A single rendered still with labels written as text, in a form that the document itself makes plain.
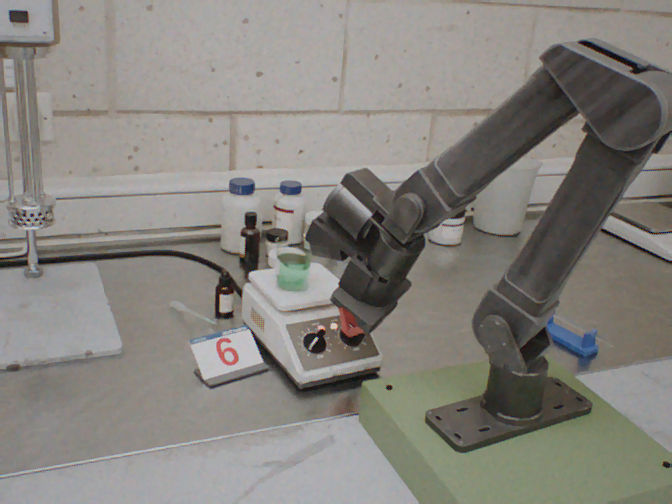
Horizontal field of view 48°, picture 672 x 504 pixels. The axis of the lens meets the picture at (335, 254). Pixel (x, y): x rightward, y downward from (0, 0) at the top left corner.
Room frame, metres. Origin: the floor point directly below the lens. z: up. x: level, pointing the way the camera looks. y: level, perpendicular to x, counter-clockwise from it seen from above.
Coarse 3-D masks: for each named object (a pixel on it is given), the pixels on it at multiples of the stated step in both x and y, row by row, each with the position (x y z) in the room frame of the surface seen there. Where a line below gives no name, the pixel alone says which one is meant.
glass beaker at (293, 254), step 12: (276, 240) 0.97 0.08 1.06; (288, 240) 1.00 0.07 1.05; (300, 240) 1.00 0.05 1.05; (276, 252) 0.97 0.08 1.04; (288, 252) 0.95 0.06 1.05; (300, 252) 0.95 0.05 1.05; (276, 264) 0.97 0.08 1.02; (288, 264) 0.95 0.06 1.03; (300, 264) 0.96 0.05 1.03; (276, 276) 0.96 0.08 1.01; (288, 276) 0.95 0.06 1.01; (300, 276) 0.96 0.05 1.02; (276, 288) 0.96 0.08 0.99; (288, 288) 0.95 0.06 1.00; (300, 288) 0.96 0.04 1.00
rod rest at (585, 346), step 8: (552, 320) 1.09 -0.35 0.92; (552, 328) 1.08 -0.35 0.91; (560, 328) 1.08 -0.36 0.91; (552, 336) 1.06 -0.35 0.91; (560, 336) 1.05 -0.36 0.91; (568, 336) 1.05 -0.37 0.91; (576, 336) 1.06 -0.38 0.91; (584, 336) 1.02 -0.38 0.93; (568, 344) 1.03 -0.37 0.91; (576, 344) 1.03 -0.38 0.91; (584, 344) 1.02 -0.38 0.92; (592, 344) 1.03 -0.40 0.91; (576, 352) 1.02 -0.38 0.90; (584, 352) 1.01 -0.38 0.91; (592, 352) 1.02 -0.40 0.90
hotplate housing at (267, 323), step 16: (256, 288) 1.00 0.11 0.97; (256, 304) 0.97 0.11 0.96; (272, 304) 0.95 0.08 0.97; (256, 320) 0.97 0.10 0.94; (272, 320) 0.92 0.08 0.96; (288, 320) 0.91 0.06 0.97; (304, 320) 0.92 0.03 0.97; (256, 336) 0.97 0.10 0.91; (272, 336) 0.92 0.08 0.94; (288, 336) 0.89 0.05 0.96; (272, 352) 0.92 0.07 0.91; (288, 352) 0.87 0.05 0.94; (288, 368) 0.87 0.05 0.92; (320, 368) 0.86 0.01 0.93; (336, 368) 0.87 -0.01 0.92; (352, 368) 0.88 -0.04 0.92; (368, 368) 0.90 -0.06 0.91; (304, 384) 0.85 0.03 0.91; (320, 384) 0.86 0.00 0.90
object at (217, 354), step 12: (228, 336) 0.91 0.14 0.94; (240, 336) 0.92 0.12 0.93; (204, 348) 0.88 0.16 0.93; (216, 348) 0.89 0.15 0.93; (228, 348) 0.90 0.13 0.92; (240, 348) 0.91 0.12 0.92; (252, 348) 0.91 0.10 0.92; (204, 360) 0.87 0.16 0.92; (216, 360) 0.88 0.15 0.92; (228, 360) 0.88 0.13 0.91; (240, 360) 0.89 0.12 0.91; (252, 360) 0.90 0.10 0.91; (204, 372) 0.86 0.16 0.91
